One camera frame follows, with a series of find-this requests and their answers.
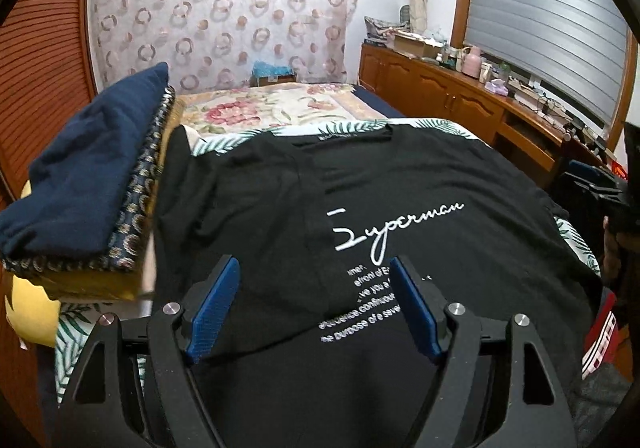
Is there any black printed t-shirt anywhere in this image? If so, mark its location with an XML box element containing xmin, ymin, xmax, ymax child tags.
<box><xmin>153</xmin><ymin>124</ymin><xmax>602</xmax><ymax>447</ymax></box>

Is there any patterned folded garment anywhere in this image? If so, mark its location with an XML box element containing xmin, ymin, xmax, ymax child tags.
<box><xmin>1</xmin><ymin>86</ymin><xmax>176</xmax><ymax>278</ymax></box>

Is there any red striped garment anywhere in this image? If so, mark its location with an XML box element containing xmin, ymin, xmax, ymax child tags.
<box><xmin>582</xmin><ymin>289</ymin><xmax>620</xmax><ymax>380</ymax></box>

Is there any palm leaf print cloth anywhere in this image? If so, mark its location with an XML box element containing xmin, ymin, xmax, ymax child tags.
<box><xmin>54</xmin><ymin>118</ymin><xmax>601</xmax><ymax>399</ymax></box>

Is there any mustard yellow folded garment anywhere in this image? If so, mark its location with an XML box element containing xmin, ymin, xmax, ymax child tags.
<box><xmin>37</xmin><ymin>99</ymin><xmax>183</xmax><ymax>302</ymax></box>

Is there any yellow plush toy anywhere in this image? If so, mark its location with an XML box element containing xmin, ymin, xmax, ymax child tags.
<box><xmin>4</xmin><ymin>179</ymin><xmax>62</xmax><ymax>350</ymax></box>

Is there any lilac tissue pack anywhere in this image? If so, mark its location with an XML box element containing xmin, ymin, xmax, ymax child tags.
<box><xmin>484</xmin><ymin>78</ymin><xmax>509</xmax><ymax>97</ymax></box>

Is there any navy folded garment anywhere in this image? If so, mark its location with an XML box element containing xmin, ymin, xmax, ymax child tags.
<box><xmin>1</xmin><ymin>62</ymin><xmax>169</xmax><ymax>260</ymax></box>

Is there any pink thermos jug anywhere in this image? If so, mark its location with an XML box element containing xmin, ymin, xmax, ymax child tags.
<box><xmin>461</xmin><ymin>46</ymin><xmax>483</xmax><ymax>80</ymax></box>

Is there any navy blue mattress edge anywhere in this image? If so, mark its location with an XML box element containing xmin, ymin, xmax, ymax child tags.
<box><xmin>352</xmin><ymin>85</ymin><xmax>404</xmax><ymax>119</ymax></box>

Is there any floral bed cover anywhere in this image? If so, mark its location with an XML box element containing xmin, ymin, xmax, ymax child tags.
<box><xmin>180</xmin><ymin>83</ymin><xmax>384</xmax><ymax>136</ymax></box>

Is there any grey window roller blind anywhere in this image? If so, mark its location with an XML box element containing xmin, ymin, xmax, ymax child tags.
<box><xmin>465</xmin><ymin>0</ymin><xmax>628</xmax><ymax>123</ymax></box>

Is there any long wooden cabinet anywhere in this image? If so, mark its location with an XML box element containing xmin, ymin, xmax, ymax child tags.
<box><xmin>358</xmin><ymin>43</ymin><xmax>602</xmax><ymax>188</ymax></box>

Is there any blue item at bedhead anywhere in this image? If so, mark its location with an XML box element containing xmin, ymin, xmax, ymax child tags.
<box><xmin>250</xmin><ymin>61</ymin><xmax>296</xmax><ymax>87</ymax></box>

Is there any cardboard box on cabinet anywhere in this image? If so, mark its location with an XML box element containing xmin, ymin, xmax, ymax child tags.
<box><xmin>393</xmin><ymin>33</ymin><xmax>442</xmax><ymax>59</ymax></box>

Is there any wooden louvered wardrobe door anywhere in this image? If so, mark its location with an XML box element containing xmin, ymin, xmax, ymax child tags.
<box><xmin>0</xmin><ymin>0</ymin><xmax>99</xmax><ymax>448</ymax></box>

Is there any circle pattern sheer curtain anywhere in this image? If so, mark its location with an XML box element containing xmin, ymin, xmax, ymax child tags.
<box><xmin>89</xmin><ymin>0</ymin><xmax>358</xmax><ymax>94</ymax></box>

